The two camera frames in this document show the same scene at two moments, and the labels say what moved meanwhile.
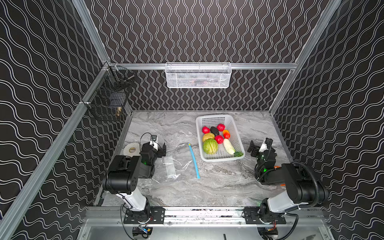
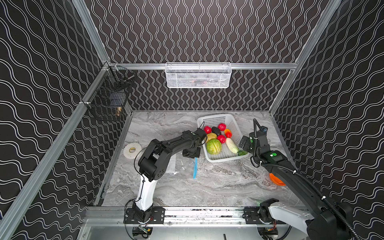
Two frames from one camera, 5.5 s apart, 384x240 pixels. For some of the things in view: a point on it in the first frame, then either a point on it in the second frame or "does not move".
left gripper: (160, 151) to (191, 151)
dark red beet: (221, 127) does not move
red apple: (205, 129) does not move
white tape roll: (132, 149) does not move
